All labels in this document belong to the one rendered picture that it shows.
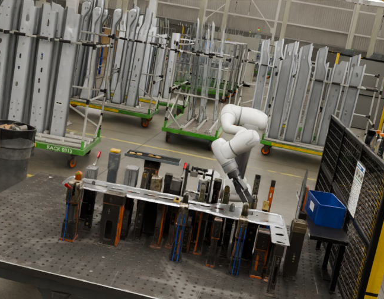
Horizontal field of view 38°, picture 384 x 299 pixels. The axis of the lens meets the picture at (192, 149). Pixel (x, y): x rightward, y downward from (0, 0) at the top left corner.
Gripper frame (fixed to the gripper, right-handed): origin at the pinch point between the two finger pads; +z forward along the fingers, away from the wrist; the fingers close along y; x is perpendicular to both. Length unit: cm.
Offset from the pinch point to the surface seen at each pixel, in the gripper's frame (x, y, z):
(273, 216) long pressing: -12.3, 8.0, 15.5
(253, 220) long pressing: 3.3, -3.7, 11.4
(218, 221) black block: 23.1, -9.0, 2.6
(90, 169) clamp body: 74, 31, -63
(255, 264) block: 14.8, -6.9, 34.0
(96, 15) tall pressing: -87, 707, -442
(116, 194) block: 68, 0, -38
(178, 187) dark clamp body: 29.6, 26.0, -27.2
